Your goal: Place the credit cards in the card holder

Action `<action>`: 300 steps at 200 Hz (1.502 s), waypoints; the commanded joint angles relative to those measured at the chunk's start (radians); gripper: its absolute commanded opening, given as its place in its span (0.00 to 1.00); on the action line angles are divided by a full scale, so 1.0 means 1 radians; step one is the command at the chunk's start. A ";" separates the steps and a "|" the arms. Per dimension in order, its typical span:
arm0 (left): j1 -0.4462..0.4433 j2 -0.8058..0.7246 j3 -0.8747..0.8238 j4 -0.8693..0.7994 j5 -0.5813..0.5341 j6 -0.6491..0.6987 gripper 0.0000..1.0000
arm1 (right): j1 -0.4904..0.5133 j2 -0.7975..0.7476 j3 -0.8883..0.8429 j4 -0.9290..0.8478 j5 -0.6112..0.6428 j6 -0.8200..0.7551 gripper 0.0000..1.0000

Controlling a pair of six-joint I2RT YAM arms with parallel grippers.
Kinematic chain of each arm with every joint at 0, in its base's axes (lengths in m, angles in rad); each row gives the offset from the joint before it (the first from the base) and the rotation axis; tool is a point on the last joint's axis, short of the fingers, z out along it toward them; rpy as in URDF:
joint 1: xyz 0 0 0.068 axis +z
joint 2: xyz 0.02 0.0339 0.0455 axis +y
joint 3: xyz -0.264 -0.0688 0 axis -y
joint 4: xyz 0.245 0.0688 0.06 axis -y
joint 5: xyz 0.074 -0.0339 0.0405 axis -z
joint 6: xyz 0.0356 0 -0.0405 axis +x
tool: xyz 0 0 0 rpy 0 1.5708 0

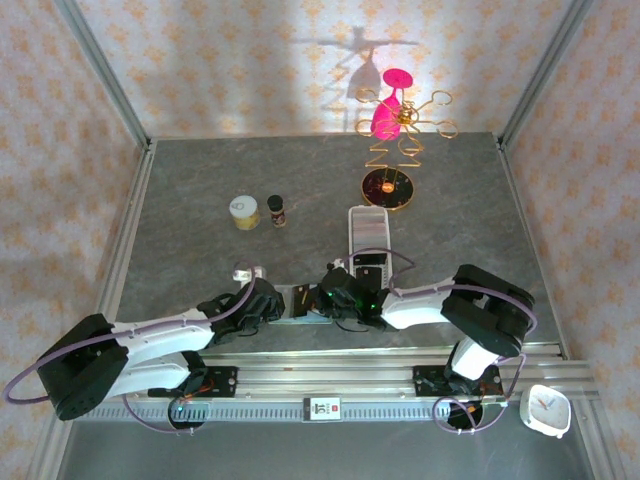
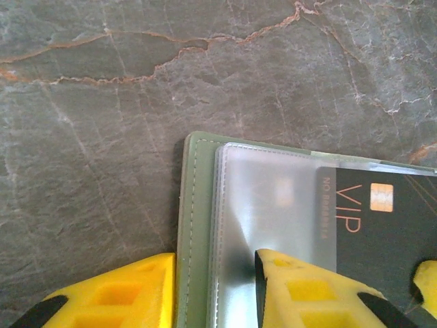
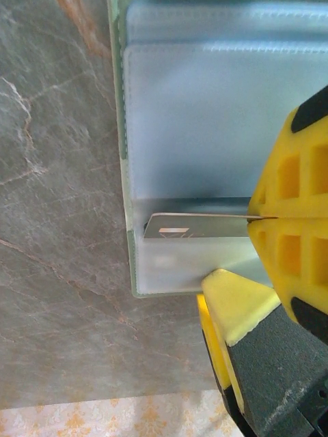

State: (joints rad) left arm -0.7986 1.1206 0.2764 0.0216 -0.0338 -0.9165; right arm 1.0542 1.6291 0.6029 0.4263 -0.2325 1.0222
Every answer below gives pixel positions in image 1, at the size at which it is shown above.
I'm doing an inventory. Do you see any black credit card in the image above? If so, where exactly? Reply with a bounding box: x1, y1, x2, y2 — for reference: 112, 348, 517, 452
290, 283, 312, 318

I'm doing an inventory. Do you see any mint green card holder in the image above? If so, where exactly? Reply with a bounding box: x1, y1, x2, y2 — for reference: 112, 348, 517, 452
269, 283, 334, 327

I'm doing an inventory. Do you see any white slotted plastic basket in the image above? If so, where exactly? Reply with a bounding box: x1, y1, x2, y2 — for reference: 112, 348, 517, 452
347, 204, 392, 292

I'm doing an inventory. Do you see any dark spice bottle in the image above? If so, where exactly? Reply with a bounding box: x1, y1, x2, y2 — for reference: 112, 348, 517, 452
265, 194, 288, 230

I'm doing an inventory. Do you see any yellow can with white lid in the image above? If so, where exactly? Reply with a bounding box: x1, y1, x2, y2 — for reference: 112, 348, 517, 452
228, 194, 262, 232

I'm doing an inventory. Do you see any white label with red mark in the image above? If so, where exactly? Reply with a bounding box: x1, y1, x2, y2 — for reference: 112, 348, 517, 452
301, 395, 344, 423

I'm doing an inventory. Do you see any pink wine glass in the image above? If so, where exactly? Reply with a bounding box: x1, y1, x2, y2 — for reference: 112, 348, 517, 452
370, 68, 415, 142

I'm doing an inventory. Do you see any white square alarm clock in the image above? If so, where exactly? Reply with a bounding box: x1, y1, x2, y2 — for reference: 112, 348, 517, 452
518, 383, 573, 441

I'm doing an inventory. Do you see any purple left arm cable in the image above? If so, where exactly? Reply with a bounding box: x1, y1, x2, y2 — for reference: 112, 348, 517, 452
2, 259, 264, 437

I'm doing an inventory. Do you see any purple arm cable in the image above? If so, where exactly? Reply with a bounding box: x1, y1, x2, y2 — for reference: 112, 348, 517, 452
2, 259, 264, 437
339, 248, 537, 437

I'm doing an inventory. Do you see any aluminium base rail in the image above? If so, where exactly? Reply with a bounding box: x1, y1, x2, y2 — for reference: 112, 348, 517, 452
199, 341, 597, 402

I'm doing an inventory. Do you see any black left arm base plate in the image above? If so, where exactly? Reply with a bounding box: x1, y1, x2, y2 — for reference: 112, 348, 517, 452
149, 365, 239, 402

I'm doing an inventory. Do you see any grey slotted cable duct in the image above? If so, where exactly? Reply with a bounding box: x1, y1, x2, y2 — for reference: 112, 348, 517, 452
89, 400, 507, 425

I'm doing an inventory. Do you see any gold wire glass rack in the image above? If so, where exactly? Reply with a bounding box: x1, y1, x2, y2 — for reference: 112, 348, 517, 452
353, 88, 460, 213

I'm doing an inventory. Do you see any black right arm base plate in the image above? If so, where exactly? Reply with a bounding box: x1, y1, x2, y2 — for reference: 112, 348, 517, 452
411, 364, 502, 402

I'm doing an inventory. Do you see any aluminium side rail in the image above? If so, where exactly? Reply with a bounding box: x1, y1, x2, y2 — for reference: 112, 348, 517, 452
494, 137, 572, 359
86, 139, 159, 347

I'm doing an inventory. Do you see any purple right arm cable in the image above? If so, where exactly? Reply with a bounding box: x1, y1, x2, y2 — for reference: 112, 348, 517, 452
339, 248, 537, 437

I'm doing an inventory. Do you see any aluminium frame post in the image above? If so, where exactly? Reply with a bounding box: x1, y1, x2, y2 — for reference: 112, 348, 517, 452
51, 0, 153, 152
498, 0, 597, 149

